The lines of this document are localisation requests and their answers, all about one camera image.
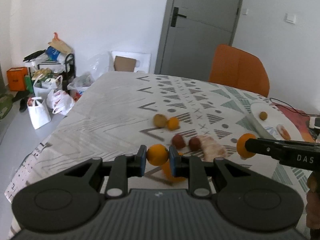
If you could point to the patterned white tablecloth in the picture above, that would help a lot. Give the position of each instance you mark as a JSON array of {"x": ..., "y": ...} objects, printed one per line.
[{"x": 114, "y": 116}]

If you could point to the person's right hand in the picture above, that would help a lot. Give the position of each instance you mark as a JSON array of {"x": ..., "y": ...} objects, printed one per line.
[{"x": 312, "y": 207}]

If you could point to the large orange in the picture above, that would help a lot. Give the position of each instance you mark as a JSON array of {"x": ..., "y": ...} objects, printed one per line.
[{"x": 157, "y": 155}]

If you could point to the orange chair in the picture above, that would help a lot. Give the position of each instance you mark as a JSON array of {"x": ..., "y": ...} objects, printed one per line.
[{"x": 239, "y": 69}]

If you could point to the white round plate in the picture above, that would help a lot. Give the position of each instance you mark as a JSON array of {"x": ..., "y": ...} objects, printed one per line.
[{"x": 267, "y": 129}]

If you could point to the peeled pomelo segment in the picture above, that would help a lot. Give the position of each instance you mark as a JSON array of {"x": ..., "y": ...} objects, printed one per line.
[{"x": 211, "y": 148}]

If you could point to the brown cardboard piece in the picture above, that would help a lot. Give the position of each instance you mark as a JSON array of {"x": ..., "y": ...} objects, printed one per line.
[{"x": 124, "y": 64}]

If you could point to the brown paper bag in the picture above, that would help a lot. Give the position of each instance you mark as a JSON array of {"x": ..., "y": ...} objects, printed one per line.
[{"x": 60, "y": 45}]

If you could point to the clear plastic bag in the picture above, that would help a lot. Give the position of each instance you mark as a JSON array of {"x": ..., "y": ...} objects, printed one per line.
[{"x": 99, "y": 64}]

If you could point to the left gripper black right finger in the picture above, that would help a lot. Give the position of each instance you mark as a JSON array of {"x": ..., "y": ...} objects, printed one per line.
[{"x": 243, "y": 197}]

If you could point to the white shopping bag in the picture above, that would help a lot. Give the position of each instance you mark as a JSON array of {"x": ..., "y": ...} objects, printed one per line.
[{"x": 38, "y": 112}]

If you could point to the white red plastic bag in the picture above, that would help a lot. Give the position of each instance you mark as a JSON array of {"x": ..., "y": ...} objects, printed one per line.
[{"x": 60, "y": 102}]

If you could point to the brownish green kiwi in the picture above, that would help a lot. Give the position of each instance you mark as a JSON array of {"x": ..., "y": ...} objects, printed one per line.
[{"x": 159, "y": 120}]

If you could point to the small tangerine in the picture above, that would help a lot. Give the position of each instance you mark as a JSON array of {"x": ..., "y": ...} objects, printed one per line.
[{"x": 173, "y": 123}]

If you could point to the small peeled citrus piece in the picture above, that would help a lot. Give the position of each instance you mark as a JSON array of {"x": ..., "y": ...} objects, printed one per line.
[{"x": 283, "y": 132}]

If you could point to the small green fruit on plate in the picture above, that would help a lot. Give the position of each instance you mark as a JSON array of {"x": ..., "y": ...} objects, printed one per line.
[{"x": 263, "y": 115}]

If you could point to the small white wall switch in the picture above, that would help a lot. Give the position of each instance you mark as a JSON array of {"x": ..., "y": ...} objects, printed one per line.
[{"x": 245, "y": 11}]

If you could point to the red orange table mat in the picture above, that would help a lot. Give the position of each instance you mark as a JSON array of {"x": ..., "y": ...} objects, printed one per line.
[{"x": 300, "y": 120}]

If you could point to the grey door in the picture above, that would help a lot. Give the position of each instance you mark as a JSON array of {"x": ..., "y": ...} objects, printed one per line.
[{"x": 187, "y": 50}]

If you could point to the black door handle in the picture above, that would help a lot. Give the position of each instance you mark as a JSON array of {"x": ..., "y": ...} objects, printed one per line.
[{"x": 175, "y": 16}]

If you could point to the orange box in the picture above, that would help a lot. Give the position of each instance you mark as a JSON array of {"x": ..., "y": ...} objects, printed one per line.
[{"x": 16, "y": 80}]

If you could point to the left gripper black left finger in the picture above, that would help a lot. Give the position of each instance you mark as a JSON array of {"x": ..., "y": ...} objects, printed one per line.
[{"x": 72, "y": 197}]

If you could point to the dark red plum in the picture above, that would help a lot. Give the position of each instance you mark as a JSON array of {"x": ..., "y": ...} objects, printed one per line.
[
  {"x": 194, "y": 144},
  {"x": 178, "y": 142}
]

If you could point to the black metal rack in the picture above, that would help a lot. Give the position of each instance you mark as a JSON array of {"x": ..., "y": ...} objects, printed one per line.
[{"x": 69, "y": 72}]

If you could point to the white light switch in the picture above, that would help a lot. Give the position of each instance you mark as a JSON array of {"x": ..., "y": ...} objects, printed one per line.
[{"x": 291, "y": 18}]

